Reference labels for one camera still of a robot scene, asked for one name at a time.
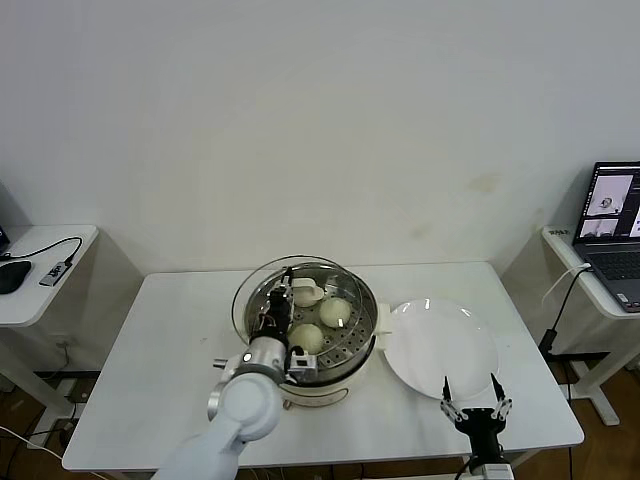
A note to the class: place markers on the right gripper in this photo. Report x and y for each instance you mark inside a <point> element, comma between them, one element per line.
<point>482,430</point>

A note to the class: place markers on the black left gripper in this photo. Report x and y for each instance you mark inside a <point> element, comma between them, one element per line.
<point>275,317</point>

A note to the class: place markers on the white steamed baozi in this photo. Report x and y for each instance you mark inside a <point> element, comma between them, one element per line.
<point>335,312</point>
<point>306,339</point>
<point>302,302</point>

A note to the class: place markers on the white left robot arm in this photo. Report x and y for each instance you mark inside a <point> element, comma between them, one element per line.
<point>245,405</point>

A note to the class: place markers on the white round plate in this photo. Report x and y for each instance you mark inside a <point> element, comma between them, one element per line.
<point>440,340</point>

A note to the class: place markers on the black power adapter brick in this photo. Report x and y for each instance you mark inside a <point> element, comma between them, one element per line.
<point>549,341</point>

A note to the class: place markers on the cream electric cooker pot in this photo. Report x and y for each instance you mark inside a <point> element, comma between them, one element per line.
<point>330,395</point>

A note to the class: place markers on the white side desk with laptop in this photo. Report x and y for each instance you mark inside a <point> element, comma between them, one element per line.
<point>562,247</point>

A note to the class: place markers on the open grey laptop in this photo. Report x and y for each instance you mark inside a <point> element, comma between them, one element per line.
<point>615,260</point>

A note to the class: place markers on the grey usb hub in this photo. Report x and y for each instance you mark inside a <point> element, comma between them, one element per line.
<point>55,273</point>

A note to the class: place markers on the white side desk with mouse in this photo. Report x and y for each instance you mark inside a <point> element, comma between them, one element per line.
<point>50,280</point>

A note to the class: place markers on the black computer mouse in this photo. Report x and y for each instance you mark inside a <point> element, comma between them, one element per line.
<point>12,277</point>

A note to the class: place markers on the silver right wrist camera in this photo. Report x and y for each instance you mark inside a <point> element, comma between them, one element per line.
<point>496,472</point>

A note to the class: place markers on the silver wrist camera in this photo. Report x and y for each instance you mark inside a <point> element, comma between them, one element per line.
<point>302,364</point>
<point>496,472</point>

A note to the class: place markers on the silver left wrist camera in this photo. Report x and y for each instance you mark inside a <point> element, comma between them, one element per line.
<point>302,364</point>

